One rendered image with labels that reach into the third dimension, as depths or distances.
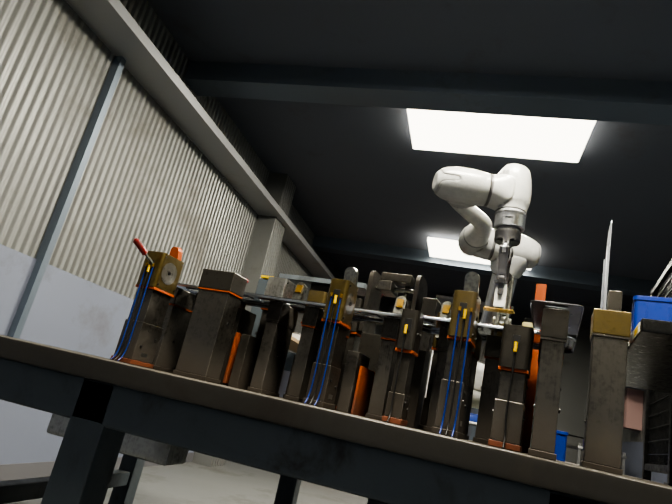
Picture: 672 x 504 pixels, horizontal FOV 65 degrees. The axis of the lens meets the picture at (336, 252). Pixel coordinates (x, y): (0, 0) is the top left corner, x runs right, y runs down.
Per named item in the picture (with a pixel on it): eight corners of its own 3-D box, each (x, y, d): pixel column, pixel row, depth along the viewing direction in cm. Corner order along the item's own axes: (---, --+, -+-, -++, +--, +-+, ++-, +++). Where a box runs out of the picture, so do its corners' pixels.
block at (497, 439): (485, 446, 115) (501, 320, 123) (490, 447, 126) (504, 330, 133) (520, 454, 112) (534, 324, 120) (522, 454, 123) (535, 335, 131)
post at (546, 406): (527, 454, 99) (543, 306, 107) (528, 454, 104) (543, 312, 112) (556, 461, 97) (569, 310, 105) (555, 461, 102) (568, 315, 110)
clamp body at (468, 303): (427, 433, 119) (450, 285, 129) (436, 435, 129) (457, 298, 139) (456, 440, 116) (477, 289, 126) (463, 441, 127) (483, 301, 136)
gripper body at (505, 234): (496, 235, 162) (493, 263, 159) (494, 224, 155) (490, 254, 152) (522, 237, 159) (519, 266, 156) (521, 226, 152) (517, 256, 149)
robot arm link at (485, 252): (465, 216, 208) (499, 223, 207) (456, 229, 226) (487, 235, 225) (459, 248, 205) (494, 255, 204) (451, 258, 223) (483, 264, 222)
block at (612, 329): (581, 466, 116) (593, 307, 126) (579, 465, 123) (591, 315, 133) (622, 475, 112) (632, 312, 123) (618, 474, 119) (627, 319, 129)
